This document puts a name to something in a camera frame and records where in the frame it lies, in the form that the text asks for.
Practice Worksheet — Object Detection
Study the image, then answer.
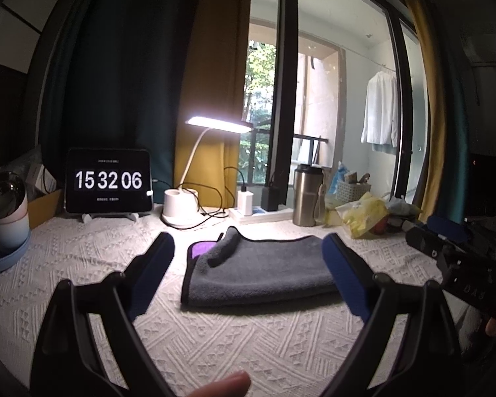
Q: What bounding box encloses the yellow curtain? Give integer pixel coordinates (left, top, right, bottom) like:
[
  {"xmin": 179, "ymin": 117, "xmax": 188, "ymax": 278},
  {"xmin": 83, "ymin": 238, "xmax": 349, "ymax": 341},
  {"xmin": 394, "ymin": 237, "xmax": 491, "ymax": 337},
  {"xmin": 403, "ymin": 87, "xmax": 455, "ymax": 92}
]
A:
[
  {"xmin": 173, "ymin": 0, "xmax": 254, "ymax": 208},
  {"xmin": 391, "ymin": 0, "xmax": 448, "ymax": 216}
]

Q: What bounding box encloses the black balcony railing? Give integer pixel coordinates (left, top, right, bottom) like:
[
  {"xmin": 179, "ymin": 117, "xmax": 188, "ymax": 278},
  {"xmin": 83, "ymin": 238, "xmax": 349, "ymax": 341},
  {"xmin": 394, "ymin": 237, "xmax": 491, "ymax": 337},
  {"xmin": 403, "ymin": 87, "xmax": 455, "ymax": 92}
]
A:
[{"xmin": 239, "ymin": 126, "xmax": 340, "ymax": 185}]

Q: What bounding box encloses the grey towel with purple side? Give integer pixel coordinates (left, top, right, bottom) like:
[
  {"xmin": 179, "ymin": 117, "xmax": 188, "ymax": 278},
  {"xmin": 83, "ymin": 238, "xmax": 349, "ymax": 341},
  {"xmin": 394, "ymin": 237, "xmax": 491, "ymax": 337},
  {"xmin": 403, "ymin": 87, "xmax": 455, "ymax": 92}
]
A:
[{"xmin": 181, "ymin": 226, "xmax": 342, "ymax": 308}]

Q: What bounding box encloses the white hanging shirt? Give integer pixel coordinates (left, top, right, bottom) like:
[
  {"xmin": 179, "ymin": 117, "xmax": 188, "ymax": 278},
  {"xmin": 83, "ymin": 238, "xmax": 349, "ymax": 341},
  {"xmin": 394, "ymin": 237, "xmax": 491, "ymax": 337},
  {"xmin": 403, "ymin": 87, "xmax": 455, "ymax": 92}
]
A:
[{"xmin": 360, "ymin": 70, "xmax": 399, "ymax": 148}]

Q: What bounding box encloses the white tablet stand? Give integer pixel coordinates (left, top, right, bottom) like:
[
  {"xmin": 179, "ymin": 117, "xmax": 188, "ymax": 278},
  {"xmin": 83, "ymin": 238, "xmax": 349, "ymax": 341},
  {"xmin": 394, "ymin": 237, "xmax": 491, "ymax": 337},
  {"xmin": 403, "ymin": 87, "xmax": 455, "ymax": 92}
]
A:
[{"xmin": 80, "ymin": 211, "xmax": 142, "ymax": 223}]

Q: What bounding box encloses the white and blue bowl stand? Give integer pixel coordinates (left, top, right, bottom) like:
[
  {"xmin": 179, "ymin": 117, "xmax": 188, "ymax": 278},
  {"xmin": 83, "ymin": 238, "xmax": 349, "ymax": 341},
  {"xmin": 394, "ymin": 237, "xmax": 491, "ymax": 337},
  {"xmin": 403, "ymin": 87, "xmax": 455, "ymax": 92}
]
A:
[{"xmin": 0, "ymin": 198, "xmax": 32, "ymax": 274}]

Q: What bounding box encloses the black cable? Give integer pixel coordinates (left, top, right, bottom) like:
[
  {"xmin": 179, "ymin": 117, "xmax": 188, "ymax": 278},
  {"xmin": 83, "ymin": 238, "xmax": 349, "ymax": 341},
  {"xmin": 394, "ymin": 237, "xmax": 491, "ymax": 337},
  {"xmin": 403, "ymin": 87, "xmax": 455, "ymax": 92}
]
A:
[{"xmin": 178, "ymin": 166, "xmax": 249, "ymax": 231}]

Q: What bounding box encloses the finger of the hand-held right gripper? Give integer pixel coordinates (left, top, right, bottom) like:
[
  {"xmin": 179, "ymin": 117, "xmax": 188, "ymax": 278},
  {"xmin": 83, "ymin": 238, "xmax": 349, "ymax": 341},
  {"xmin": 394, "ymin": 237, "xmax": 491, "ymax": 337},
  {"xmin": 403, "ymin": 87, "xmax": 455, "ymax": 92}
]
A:
[
  {"xmin": 427, "ymin": 214, "xmax": 471, "ymax": 246},
  {"xmin": 405, "ymin": 220, "xmax": 453, "ymax": 266}
]

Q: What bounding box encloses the person's left hand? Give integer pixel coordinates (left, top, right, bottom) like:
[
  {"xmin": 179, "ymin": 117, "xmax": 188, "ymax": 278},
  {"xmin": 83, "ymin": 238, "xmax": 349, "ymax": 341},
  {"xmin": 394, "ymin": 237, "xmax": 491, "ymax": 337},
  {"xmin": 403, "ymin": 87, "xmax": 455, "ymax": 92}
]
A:
[{"xmin": 177, "ymin": 371, "xmax": 251, "ymax": 397}]

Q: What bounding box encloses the white woven basket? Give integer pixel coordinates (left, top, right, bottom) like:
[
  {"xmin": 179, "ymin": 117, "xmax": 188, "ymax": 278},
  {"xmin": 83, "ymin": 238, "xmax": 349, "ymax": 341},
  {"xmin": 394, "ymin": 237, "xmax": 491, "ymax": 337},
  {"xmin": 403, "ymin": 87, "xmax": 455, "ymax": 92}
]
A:
[{"xmin": 337, "ymin": 181, "xmax": 373, "ymax": 200}]

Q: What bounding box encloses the white desk lamp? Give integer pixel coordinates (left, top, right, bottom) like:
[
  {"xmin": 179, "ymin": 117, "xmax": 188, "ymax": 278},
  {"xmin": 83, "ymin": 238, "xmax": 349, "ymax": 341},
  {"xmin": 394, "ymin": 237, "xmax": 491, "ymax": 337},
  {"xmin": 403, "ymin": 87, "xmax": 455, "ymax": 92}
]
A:
[{"xmin": 161, "ymin": 115, "xmax": 254, "ymax": 229}]

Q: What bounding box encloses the cardboard box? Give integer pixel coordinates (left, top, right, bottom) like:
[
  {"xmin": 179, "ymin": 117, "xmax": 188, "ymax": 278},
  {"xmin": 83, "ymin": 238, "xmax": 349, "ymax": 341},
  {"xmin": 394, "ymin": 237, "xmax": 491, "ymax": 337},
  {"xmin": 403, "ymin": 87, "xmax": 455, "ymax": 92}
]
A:
[{"xmin": 27, "ymin": 188, "xmax": 65, "ymax": 231}]

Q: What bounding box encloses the teal curtain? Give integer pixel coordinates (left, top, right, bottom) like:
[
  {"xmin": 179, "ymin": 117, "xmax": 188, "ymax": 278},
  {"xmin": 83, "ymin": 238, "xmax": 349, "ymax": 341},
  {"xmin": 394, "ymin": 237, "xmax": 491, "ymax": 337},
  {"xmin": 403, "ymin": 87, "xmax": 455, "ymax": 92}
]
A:
[{"xmin": 436, "ymin": 41, "xmax": 474, "ymax": 220}]

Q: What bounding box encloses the black window frame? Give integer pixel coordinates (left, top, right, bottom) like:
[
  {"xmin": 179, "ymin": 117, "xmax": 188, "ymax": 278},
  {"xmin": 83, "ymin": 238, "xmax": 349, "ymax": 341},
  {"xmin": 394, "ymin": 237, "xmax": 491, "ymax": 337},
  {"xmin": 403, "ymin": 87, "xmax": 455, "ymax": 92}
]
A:
[{"xmin": 268, "ymin": 0, "xmax": 299, "ymax": 209}]

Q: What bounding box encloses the white power strip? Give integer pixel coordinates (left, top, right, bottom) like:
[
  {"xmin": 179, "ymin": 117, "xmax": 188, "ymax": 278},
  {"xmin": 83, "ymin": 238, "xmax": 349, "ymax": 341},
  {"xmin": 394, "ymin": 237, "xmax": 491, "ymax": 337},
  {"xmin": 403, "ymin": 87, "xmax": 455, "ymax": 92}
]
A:
[{"xmin": 229, "ymin": 206, "xmax": 295, "ymax": 225}]

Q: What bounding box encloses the steel bowl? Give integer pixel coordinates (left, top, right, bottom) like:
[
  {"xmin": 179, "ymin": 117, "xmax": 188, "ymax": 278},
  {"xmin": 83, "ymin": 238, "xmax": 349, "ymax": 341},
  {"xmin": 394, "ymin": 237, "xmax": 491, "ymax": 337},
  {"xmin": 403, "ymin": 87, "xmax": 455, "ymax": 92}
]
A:
[{"xmin": 0, "ymin": 171, "xmax": 28, "ymax": 221}]

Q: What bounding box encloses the yellow plastic bag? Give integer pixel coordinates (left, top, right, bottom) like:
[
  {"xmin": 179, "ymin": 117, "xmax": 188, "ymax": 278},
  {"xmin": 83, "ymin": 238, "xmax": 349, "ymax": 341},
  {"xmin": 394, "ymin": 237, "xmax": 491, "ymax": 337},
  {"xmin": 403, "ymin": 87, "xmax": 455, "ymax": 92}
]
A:
[{"xmin": 334, "ymin": 192, "xmax": 390, "ymax": 239}]

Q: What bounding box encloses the white charger plug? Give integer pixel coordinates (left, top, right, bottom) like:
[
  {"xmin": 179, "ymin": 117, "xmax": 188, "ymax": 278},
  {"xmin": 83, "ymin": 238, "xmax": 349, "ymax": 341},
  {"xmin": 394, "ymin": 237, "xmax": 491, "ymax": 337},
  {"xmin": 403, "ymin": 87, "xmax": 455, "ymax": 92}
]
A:
[{"xmin": 236, "ymin": 190, "xmax": 253, "ymax": 216}]

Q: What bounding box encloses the blue plastic bag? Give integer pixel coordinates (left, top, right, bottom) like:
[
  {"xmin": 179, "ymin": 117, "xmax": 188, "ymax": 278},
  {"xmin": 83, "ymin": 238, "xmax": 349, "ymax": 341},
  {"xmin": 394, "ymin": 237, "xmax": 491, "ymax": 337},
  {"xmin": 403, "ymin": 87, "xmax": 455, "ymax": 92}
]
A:
[{"xmin": 328, "ymin": 161, "xmax": 350, "ymax": 196}]

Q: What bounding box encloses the white textured bedspread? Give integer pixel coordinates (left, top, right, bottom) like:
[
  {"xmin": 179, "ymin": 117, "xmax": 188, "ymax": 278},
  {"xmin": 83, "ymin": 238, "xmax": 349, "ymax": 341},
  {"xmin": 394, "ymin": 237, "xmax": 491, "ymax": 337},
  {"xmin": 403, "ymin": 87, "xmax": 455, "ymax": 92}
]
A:
[{"xmin": 0, "ymin": 206, "xmax": 486, "ymax": 397}]

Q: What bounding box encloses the black charger plug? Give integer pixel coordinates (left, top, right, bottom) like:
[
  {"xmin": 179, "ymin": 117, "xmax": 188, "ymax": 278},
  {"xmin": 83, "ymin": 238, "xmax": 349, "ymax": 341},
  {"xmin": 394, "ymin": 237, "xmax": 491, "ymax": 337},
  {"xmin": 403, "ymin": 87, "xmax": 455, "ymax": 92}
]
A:
[{"xmin": 261, "ymin": 186, "xmax": 281, "ymax": 212}]

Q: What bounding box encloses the dark green curtain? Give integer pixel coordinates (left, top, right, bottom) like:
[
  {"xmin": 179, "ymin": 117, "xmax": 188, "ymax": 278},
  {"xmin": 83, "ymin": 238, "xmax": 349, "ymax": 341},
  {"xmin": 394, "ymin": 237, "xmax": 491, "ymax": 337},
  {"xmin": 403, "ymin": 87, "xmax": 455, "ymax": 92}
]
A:
[{"xmin": 38, "ymin": 0, "xmax": 209, "ymax": 185}]

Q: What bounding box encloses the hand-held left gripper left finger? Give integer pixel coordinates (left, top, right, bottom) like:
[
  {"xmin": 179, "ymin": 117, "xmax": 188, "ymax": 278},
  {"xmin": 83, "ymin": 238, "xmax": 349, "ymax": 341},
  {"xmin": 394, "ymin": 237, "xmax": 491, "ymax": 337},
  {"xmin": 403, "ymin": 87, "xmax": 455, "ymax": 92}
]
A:
[{"xmin": 30, "ymin": 232, "xmax": 176, "ymax": 397}]

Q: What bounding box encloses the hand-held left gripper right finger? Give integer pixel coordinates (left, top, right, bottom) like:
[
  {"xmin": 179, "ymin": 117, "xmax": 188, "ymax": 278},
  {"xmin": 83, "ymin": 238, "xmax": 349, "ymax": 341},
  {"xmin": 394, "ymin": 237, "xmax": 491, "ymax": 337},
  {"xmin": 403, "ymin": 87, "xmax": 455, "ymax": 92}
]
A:
[{"xmin": 321, "ymin": 233, "xmax": 473, "ymax": 397}]

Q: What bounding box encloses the stainless steel tumbler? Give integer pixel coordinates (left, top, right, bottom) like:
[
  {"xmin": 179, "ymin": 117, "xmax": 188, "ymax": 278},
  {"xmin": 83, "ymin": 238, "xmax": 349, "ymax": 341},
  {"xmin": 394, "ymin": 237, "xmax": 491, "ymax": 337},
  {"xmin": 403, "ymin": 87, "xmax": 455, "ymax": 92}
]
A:
[{"xmin": 292, "ymin": 163, "xmax": 326, "ymax": 228}]

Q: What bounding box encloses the black tablet showing clock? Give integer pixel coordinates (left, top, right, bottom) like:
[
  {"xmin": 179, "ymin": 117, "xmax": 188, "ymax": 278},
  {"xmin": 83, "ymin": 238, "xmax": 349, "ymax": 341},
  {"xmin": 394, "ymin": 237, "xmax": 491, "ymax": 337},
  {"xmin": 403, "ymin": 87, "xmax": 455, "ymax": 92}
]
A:
[{"xmin": 64, "ymin": 148, "xmax": 154, "ymax": 215}]

